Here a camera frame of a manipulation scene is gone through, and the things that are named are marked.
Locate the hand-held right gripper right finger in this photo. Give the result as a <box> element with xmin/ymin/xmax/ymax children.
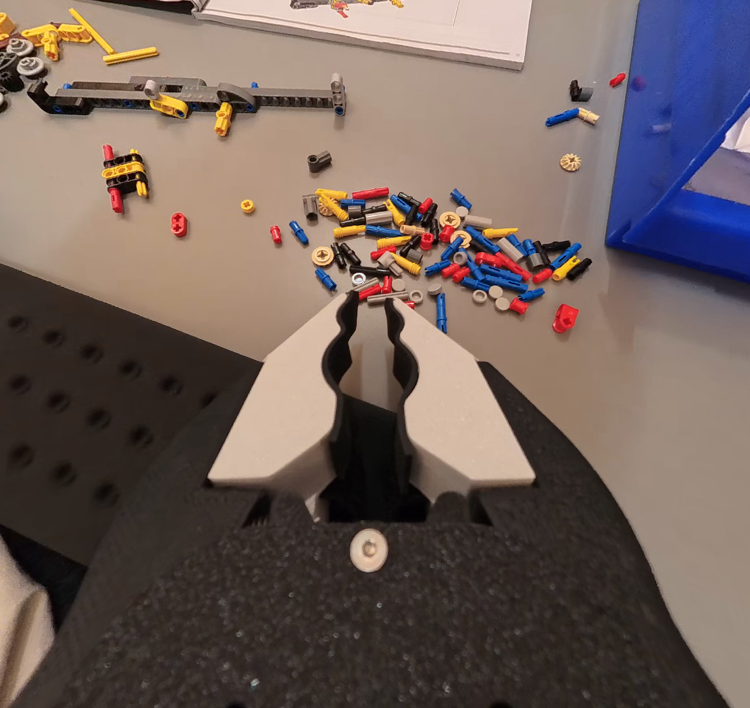
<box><xmin>384</xmin><ymin>297</ymin><xmax>536</xmax><ymax>501</ymax></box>

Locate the heap of small mixed parts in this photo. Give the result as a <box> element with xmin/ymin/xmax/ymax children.
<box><xmin>302</xmin><ymin>185</ymin><xmax>593</xmax><ymax>334</ymax></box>

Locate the long grey black beam assembly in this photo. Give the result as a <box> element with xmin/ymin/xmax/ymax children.
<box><xmin>26</xmin><ymin>72</ymin><xmax>348</xmax><ymax>137</ymax></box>

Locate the open instruction booklet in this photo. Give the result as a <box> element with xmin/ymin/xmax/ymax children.
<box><xmin>0</xmin><ymin>0</ymin><xmax>539</xmax><ymax>71</ymax></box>

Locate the joined yellow connector pair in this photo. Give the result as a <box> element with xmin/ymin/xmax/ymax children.
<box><xmin>22</xmin><ymin>21</ymin><xmax>95</xmax><ymax>61</ymax></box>

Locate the black connector with red pin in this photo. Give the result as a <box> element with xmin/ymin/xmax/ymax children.
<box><xmin>101</xmin><ymin>144</ymin><xmax>145</xmax><ymax>170</ymax></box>

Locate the pile of dark beams and wheels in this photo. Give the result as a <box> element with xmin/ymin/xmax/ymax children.
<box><xmin>0</xmin><ymin>34</ymin><xmax>48</xmax><ymax>114</ymax></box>

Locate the yellow axle rod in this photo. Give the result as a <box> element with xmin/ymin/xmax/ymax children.
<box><xmin>102</xmin><ymin>46</ymin><xmax>160</xmax><ymax>66</ymax></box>
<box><xmin>68</xmin><ymin>8</ymin><xmax>116</xmax><ymax>55</ymax></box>

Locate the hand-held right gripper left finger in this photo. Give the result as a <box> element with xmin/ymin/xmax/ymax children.
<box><xmin>208</xmin><ymin>291</ymin><xmax>359</xmax><ymax>495</ymax></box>

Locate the blue bin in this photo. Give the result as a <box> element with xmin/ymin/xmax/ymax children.
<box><xmin>605</xmin><ymin>0</ymin><xmax>750</xmax><ymax>284</ymax></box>

